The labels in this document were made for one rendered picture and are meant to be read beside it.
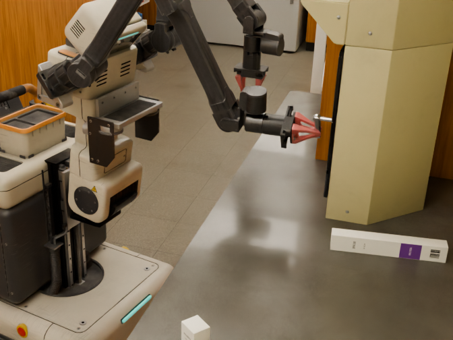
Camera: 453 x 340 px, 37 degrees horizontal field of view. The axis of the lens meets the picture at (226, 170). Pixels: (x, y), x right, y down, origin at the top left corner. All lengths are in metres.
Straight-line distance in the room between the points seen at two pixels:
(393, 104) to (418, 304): 0.49
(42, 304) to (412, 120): 1.52
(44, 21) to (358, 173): 2.79
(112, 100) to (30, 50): 1.92
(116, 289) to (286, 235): 1.09
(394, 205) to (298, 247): 0.32
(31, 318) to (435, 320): 1.53
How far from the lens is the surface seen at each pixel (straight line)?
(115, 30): 1.87
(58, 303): 2.63
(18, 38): 3.99
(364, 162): 1.75
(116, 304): 2.60
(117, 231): 3.59
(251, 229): 1.75
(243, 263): 1.62
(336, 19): 1.65
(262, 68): 2.20
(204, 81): 1.82
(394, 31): 1.64
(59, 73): 2.04
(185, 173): 4.19
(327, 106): 2.10
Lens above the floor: 1.83
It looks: 26 degrees down
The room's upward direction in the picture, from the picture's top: 2 degrees clockwise
